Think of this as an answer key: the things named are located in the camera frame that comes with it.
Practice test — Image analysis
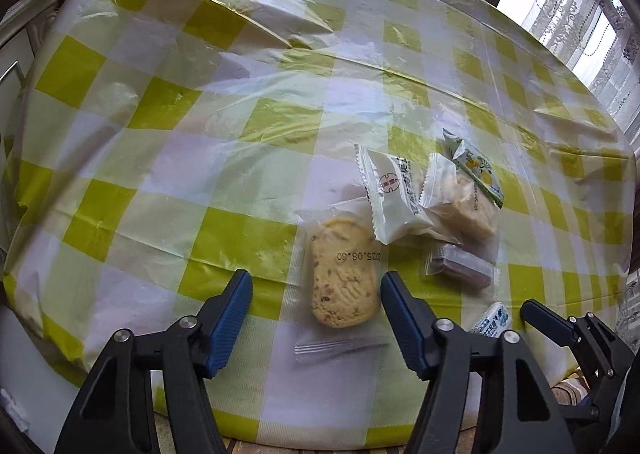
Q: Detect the small white blue packet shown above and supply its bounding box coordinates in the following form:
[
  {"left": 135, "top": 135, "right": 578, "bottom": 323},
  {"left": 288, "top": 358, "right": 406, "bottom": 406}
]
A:
[{"left": 470, "top": 301, "right": 512, "bottom": 338}]

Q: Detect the small dark candy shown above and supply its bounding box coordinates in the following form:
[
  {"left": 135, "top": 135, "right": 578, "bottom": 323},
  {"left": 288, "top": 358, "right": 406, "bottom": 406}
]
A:
[{"left": 424, "top": 243, "right": 495, "bottom": 289}]

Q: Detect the clear pale cake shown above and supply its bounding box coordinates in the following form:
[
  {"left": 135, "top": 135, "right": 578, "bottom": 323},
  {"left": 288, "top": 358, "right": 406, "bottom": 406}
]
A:
[{"left": 420, "top": 153, "right": 498, "bottom": 243}]

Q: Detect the green lemon snack packet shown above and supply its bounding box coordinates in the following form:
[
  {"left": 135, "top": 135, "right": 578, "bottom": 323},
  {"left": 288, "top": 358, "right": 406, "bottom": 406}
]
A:
[{"left": 442, "top": 129, "right": 504, "bottom": 209}]

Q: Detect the clear oval cookie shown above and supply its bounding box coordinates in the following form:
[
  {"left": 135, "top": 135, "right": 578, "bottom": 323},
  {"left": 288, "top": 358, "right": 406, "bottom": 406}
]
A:
[{"left": 294, "top": 197, "right": 388, "bottom": 362}]

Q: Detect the white red-logo snack packet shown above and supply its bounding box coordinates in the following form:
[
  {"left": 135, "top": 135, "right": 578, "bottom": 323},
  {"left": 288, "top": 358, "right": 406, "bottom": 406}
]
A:
[{"left": 355, "top": 144, "right": 435, "bottom": 245}]

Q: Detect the striped towel cushion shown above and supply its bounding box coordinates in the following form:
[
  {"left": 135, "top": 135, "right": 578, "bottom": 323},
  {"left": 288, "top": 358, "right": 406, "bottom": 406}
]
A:
[{"left": 551, "top": 368, "right": 589, "bottom": 406}]

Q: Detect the yellow checkered tablecloth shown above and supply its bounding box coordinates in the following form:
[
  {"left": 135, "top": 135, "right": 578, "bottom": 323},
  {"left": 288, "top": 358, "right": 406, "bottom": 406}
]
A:
[{"left": 2, "top": 0, "right": 636, "bottom": 450}]

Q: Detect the white lace curtain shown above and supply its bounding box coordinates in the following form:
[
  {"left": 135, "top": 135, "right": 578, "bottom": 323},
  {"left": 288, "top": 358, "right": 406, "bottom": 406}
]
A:
[{"left": 522, "top": 0, "right": 640, "bottom": 120}]

